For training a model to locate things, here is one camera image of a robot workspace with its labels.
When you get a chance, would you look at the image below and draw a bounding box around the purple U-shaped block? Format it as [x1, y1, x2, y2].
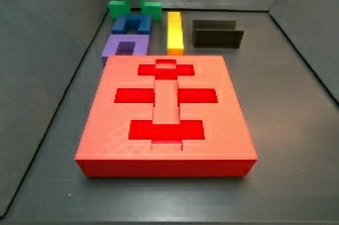
[101, 35, 149, 62]

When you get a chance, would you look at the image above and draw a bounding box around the red board with cutouts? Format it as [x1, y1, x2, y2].
[76, 56, 256, 177]

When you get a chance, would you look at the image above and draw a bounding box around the yellow long bar block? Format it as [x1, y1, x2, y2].
[166, 12, 184, 56]

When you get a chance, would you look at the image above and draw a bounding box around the blue U-shaped block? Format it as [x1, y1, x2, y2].
[110, 14, 152, 35]

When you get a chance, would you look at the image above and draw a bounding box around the green stepped block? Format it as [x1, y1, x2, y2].
[106, 0, 161, 21]

